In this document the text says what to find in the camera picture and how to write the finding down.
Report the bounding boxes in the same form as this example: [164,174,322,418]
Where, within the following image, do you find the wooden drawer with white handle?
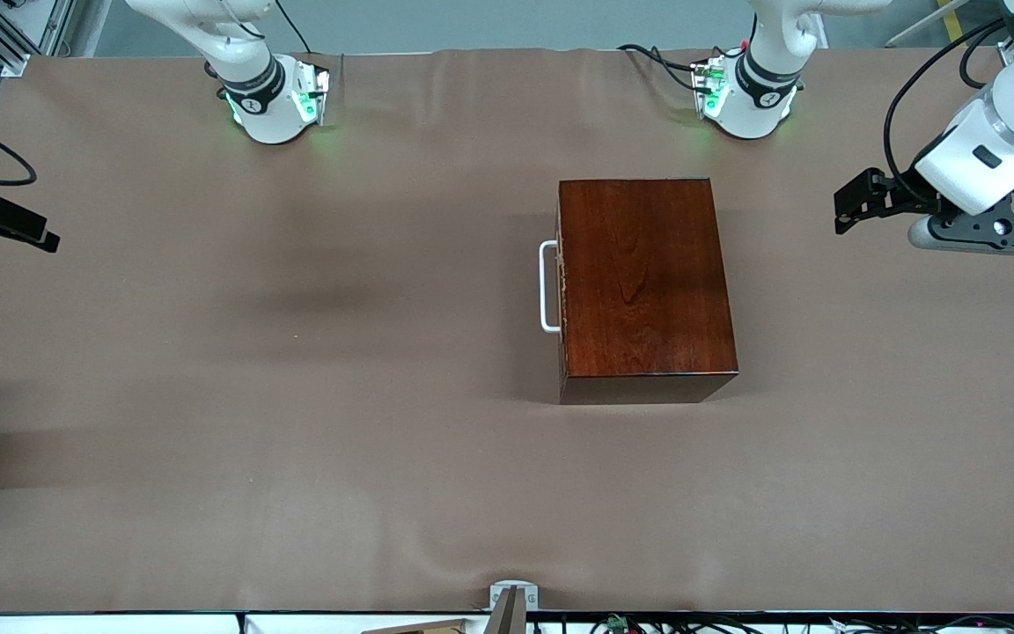
[539,201,568,378]

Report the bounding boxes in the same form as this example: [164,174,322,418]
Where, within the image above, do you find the metal connector plate green light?
[692,57,730,122]
[291,57,332,127]

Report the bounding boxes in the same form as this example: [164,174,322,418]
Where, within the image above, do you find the dark wooden cabinet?
[555,178,739,405]

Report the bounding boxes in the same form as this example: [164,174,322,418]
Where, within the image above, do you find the brown table cloth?
[0,48,1014,615]

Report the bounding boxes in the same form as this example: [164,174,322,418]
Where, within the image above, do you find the grey metal rail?
[885,0,970,48]

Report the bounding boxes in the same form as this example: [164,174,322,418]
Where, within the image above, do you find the black base cable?
[274,0,312,54]
[617,42,703,91]

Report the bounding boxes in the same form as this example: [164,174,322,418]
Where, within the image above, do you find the tangled black cables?
[591,614,1014,634]

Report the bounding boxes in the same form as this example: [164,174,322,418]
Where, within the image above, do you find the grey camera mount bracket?
[485,581,540,634]

